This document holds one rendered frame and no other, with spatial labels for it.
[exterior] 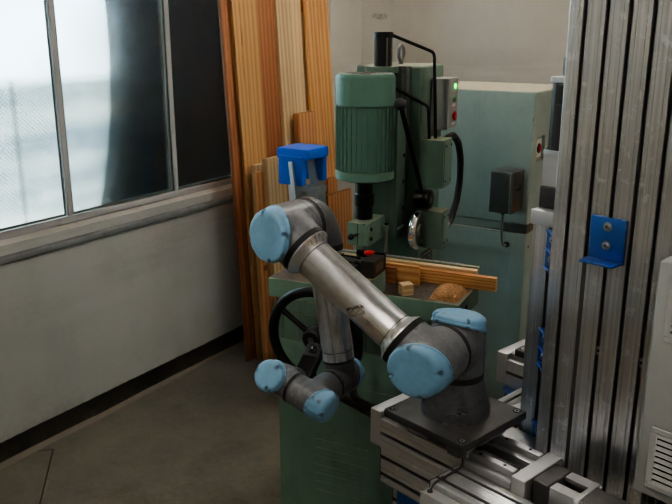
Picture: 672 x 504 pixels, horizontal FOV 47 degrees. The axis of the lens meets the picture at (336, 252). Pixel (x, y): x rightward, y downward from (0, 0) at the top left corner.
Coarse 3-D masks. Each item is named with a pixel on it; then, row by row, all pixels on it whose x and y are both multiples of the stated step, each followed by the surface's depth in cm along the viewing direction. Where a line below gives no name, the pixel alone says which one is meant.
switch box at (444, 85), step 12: (432, 84) 244; (444, 84) 243; (432, 96) 245; (444, 96) 243; (456, 96) 250; (432, 108) 246; (444, 108) 244; (456, 108) 251; (432, 120) 247; (444, 120) 245; (456, 120) 253
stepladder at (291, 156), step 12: (300, 144) 329; (312, 144) 329; (288, 156) 317; (300, 156) 316; (312, 156) 316; (324, 156) 324; (288, 168) 319; (300, 168) 315; (312, 168) 329; (324, 168) 329; (288, 180) 320; (300, 180) 317; (312, 180) 330; (300, 192) 320; (312, 192) 322; (324, 192) 335
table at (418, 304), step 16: (288, 272) 241; (272, 288) 237; (288, 288) 234; (416, 288) 226; (432, 288) 226; (400, 304) 219; (416, 304) 217; (432, 304) 215; (448, 304) 213; (464, 304) 217
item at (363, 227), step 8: (376, 216) 240; (384, 216) 242; (352, 224) 232; (360, 224) 231; (368, 224) 231; (376, 224) 236; (352, 232) 233; (360, 232) 232; (368, 232) 231; (376, 232) 237; (384, 232) 243; (352, 240) 234; (360, 240) 233; (368, 240) 232; (376, 240) 238
